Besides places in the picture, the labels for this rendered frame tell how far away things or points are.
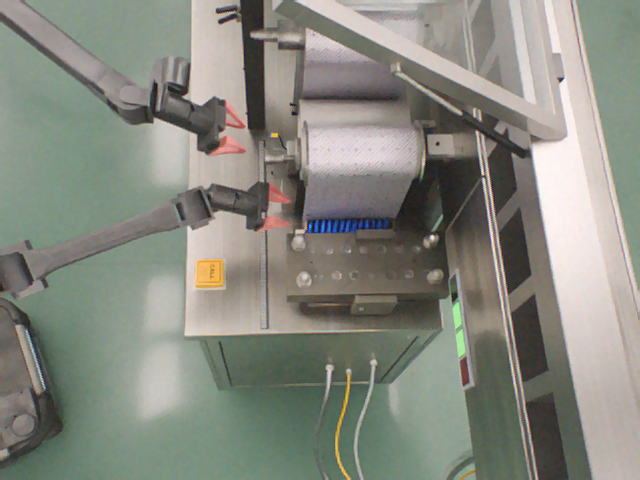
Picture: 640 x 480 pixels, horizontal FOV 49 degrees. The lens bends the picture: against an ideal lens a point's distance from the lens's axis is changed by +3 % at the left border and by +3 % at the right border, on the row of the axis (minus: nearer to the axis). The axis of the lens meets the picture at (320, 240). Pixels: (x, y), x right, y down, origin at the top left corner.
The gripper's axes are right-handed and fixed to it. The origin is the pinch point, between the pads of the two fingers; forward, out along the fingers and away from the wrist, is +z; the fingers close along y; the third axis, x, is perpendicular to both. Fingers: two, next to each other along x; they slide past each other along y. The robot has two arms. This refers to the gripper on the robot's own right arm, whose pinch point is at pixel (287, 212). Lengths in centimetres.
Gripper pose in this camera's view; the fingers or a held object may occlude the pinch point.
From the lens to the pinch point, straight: 163.7
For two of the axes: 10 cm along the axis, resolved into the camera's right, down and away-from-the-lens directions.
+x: 5.1, -3.0, -8.1
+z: 8.6, 1.8, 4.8
